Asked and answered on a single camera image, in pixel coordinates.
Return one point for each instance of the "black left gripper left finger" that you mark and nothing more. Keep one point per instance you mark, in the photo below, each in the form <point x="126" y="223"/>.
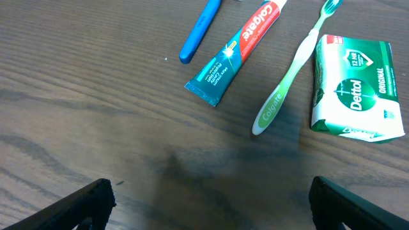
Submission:
<point x="88" y="208"/>

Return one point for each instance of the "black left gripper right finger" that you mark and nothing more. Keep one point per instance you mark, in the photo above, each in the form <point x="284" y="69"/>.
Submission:
<point x="334" y="207"/>

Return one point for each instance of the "green white Colgate toothbrush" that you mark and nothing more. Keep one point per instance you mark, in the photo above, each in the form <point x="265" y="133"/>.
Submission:
<point x="276" y="99"/>

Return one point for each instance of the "green Dettol soap bar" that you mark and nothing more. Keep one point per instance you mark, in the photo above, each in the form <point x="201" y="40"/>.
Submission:
<point x="355" y="93"/>

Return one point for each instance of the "Colgate toothpaste tube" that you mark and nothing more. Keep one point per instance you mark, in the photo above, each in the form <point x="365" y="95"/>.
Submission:
<point x="214" y="78"/>

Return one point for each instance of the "blue disposable razor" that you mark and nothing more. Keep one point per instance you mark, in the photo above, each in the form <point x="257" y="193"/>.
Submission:
<point x="198" y="31"/>

